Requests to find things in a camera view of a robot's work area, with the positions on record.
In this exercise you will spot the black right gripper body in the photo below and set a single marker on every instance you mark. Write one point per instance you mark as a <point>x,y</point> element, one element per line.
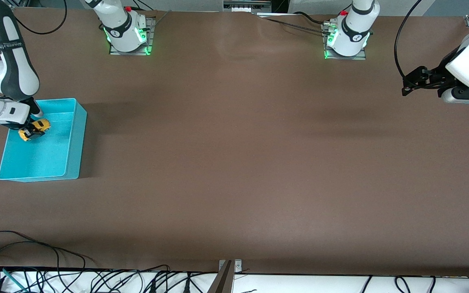
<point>36,110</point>

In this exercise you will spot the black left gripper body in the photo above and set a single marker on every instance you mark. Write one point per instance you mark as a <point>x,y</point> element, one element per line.
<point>441,74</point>

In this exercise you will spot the yellow beetle toy car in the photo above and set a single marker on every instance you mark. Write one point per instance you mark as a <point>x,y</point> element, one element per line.
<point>23,134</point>

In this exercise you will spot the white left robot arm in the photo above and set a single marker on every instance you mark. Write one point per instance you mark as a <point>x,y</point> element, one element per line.
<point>362,10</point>

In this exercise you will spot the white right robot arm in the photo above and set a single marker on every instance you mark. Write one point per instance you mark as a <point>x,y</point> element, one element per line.
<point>114,16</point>

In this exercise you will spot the turquoise plastic bin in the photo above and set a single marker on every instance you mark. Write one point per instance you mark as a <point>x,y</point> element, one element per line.
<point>43,158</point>

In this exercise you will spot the teal thin stick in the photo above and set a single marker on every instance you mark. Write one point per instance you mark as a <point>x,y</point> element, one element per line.
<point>12,277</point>

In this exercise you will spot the white flat strip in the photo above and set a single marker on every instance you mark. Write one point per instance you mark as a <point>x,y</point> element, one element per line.
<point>275,15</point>

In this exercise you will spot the grey power strip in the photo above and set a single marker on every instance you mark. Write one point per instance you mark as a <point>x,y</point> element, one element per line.
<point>246,6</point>

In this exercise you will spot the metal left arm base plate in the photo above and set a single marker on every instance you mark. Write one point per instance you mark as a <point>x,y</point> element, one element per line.
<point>344,58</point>

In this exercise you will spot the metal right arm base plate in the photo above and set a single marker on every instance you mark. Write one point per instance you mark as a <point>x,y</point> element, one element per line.
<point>151,40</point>

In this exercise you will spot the dark grey camera pole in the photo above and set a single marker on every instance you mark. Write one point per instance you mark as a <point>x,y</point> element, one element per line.
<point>222,280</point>

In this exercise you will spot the silver metal bracket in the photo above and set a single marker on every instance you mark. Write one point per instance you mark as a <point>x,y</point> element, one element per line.
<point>237,266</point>

